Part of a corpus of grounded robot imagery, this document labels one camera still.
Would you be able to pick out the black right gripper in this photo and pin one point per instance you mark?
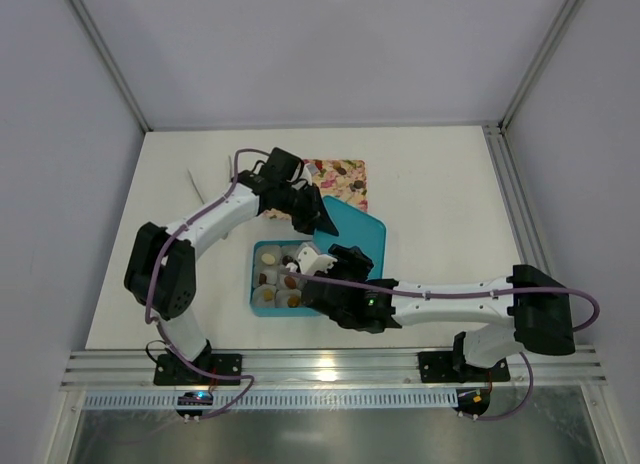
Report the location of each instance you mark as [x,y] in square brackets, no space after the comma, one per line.
[340,266]

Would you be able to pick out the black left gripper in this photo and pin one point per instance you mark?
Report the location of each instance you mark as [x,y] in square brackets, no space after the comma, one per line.
[307,210]

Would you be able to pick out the teal lid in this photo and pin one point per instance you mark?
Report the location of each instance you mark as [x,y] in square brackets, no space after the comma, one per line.
[356,228]

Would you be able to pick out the white oval chocolate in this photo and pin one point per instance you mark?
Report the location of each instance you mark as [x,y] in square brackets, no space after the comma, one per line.
[268,259]

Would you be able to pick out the brown oval chocolate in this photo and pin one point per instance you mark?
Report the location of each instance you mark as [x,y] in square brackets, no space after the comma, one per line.
[290,282]

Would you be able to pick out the teal box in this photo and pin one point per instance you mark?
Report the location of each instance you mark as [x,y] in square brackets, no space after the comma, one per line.
[277,308]

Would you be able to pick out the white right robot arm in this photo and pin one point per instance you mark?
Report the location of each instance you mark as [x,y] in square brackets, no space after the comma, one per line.
[526,310]

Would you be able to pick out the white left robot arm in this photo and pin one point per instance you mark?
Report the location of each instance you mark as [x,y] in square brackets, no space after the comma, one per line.
[161,272]

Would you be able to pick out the floral tray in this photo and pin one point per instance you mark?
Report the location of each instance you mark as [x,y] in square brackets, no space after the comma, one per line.
[344,179]

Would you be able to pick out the aluminium rail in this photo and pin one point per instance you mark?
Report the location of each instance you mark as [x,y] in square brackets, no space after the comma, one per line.
[124,369]

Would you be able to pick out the slotted cable duct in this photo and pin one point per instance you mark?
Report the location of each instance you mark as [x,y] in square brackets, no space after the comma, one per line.
[273,399]

